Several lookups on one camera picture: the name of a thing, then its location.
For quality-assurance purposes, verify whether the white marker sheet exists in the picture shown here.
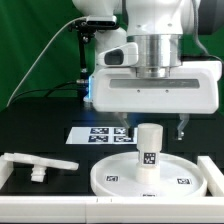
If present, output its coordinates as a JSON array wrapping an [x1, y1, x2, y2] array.
[[66, 127, 137, 145]]

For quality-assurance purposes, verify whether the white front fence rail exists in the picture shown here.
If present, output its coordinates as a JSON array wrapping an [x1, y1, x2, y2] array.
[[0, 196, 224, 224]]

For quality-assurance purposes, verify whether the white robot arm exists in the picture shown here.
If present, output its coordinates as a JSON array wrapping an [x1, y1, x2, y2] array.
[[72, 0, 224, 139]]

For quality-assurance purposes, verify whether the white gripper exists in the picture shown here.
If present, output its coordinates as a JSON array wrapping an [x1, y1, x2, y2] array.
[[91, 61, 222, 140]]

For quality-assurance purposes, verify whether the white round table top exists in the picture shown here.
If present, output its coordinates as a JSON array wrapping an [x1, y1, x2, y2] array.
[[90, 152, 207, 198]]

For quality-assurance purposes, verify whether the white cross-shaped table base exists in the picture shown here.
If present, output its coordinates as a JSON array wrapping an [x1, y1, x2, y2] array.
[[3, 153, 79, 182]]

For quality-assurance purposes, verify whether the black cable on table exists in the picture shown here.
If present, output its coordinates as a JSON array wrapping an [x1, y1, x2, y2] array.
[[6, 79, 91, 107]]

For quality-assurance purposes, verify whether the white camera cable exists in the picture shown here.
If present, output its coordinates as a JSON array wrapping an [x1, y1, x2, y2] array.
[[6, 16, 88, 108]]

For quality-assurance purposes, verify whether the white left fence block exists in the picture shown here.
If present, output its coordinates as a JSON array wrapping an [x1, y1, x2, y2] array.
[[0, 157, 14, 189]]

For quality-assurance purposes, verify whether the white fence rail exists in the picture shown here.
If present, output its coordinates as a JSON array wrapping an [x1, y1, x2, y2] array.
[[197, 156, 224, 197], [0, 196, 224, 224]]

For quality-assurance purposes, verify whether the white right fence rail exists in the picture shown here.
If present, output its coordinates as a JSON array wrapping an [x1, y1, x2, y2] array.
[[197, 156, 224, 197]]

